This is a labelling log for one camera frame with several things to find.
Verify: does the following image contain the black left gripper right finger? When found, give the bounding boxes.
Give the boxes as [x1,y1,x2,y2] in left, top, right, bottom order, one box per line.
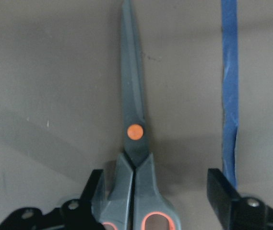
[207,169,266,230]

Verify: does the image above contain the grey scissors with orange accents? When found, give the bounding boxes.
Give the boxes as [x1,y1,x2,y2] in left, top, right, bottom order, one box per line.
[92,0,181,230]

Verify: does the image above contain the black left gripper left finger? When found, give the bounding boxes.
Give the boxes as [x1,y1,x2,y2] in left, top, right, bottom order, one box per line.
[60,169,104,230]

